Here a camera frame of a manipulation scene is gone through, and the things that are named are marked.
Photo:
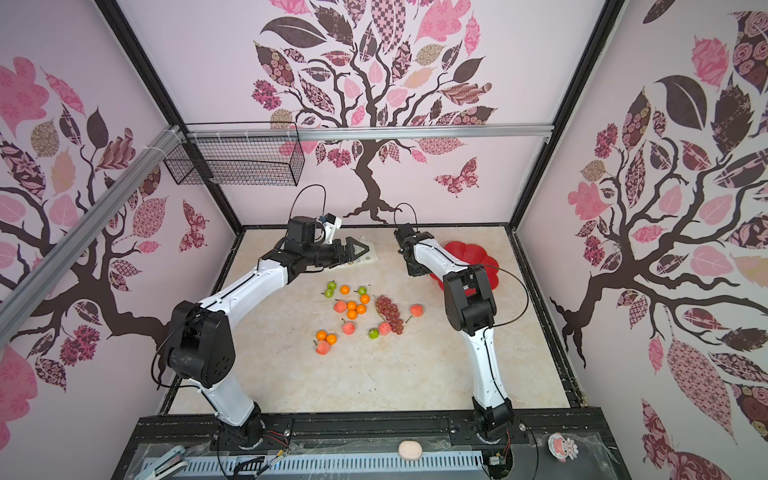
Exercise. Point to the purple fake grape bunch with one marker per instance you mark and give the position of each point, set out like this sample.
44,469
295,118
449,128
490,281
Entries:
390,313

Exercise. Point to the aluminium rail left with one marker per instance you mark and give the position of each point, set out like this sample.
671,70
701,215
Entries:
24,299

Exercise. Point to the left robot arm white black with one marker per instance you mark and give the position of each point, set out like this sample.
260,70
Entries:
200,345

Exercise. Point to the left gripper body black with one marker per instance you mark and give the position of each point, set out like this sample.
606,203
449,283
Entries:
325,254

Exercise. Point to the white stapler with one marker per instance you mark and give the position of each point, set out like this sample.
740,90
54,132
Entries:
165,466

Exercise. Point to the aluminium rail back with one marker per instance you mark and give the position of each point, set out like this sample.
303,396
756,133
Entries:
372,132

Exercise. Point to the red flower-shaped fruit bowl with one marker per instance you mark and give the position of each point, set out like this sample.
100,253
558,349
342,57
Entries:
475,254

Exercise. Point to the pink fake peach middle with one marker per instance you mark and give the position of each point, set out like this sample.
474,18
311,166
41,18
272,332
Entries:
348,327

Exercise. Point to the pink fake peach bottom left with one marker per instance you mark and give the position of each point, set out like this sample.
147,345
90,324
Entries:
322,347

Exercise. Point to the aluminium rail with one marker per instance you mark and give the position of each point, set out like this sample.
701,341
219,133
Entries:
24,299
372,132

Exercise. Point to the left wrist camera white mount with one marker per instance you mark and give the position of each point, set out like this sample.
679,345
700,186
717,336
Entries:
330,224

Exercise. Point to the pink round sticker toy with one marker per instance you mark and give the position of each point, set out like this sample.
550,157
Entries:
562,448

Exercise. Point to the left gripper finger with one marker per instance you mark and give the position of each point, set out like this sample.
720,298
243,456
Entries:
361,260
356,248

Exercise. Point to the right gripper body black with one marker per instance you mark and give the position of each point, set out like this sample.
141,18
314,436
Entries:
415,271

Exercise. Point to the black wire basket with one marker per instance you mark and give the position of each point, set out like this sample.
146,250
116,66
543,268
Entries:
262,153

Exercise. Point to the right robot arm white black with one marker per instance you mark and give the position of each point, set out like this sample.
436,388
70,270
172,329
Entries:
470,309

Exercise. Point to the white slotted cable duct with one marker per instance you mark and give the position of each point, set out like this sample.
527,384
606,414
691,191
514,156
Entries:
431,465

